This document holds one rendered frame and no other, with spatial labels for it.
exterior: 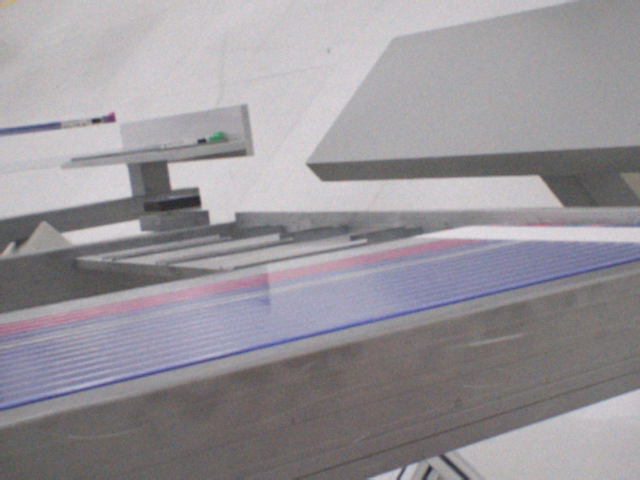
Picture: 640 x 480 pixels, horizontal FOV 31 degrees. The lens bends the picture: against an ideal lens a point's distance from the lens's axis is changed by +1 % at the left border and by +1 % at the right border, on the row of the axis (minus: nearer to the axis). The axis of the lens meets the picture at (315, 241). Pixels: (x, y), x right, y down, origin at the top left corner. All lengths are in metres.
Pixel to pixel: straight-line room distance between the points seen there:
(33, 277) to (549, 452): 0.94
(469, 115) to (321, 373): 0.89
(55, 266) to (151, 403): 0.72
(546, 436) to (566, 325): 1.27
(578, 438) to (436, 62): 0.63
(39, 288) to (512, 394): 0.68
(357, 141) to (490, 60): 0.20
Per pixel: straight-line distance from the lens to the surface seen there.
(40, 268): 1.14
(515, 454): 1.84
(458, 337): 0.52
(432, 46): 1.54
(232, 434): 0.45
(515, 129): 1.26
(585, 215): 0.85
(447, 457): 1.48
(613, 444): 1.75
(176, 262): 0.97
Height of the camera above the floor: 1.22
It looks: 27 degrees down
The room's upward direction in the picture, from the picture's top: 45 degrees counter-clockwise
